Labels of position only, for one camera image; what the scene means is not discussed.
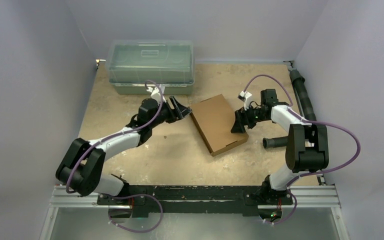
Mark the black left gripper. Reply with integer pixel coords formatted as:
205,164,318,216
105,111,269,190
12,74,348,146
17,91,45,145
149,96,191,129

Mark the brown cardboard box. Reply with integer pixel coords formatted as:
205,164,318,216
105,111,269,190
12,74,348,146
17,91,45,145
190,94,249,157

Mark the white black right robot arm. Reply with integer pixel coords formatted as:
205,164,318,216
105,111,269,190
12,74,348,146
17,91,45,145
230,89,329,204

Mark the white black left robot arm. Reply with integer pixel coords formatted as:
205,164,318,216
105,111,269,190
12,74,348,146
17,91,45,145
55,96,192,205

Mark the clear plastic storage bin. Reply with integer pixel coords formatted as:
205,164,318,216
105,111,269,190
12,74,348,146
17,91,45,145
105,40,195,95

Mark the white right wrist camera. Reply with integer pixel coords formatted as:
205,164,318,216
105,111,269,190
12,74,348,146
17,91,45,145
237,91,253,111

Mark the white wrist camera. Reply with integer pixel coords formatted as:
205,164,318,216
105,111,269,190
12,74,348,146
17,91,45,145
237,91,253,111
146,85,166,104

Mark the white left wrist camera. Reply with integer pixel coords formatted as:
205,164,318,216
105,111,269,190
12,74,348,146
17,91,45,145
146,85,166,104

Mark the black corrugated hose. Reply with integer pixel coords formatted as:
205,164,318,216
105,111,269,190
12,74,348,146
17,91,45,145
262,67,317,150

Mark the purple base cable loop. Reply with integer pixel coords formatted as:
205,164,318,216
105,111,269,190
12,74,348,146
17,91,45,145
107,193,164,234

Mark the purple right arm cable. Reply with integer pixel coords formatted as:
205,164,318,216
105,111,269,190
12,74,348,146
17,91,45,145
243,74,362,227

